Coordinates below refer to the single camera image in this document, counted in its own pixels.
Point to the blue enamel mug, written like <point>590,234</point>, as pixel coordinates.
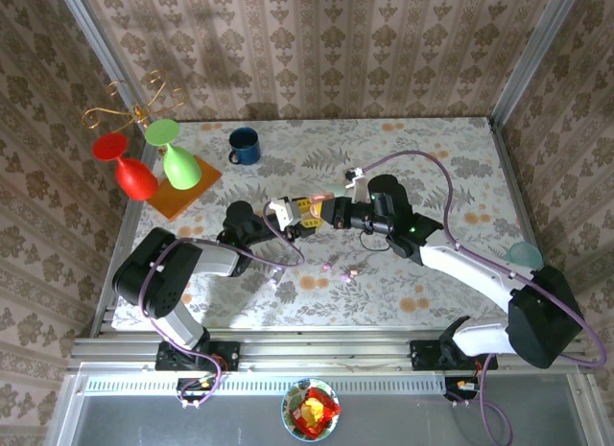
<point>244,151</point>

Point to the pink charging case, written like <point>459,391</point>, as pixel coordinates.
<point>315,210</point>

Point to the orange wooden base board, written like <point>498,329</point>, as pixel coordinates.
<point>177,204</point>

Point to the red yellow snack packet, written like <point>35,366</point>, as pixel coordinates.
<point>312,412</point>

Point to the aluminium frame post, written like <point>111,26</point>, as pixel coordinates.
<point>101,48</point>
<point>536,48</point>

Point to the patterned round bowl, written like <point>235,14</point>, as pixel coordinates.
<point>286,410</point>

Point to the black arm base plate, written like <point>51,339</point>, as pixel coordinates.
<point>225,355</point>
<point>424,355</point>

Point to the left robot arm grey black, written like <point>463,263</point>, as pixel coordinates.
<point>163,292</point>

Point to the red wine glass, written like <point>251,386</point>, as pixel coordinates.
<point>136,180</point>

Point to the green wine glass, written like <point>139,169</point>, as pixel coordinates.
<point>180,170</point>

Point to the teal round bowl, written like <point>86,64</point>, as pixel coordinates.
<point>523,254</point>

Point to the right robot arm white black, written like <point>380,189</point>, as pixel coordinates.
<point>542,316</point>

